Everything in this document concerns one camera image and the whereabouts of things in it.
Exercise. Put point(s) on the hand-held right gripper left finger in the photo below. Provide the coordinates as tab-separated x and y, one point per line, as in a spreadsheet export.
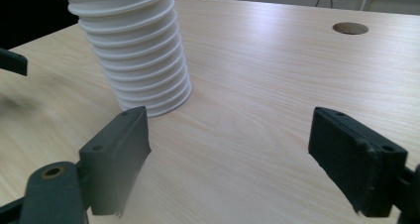
115	158

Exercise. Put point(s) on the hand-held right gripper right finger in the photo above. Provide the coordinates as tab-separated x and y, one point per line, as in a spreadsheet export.
350	158

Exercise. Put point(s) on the stack of white cups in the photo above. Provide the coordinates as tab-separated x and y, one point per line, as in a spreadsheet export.
138	52

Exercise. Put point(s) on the black curtain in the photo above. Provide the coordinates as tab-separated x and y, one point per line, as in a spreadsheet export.
29	9

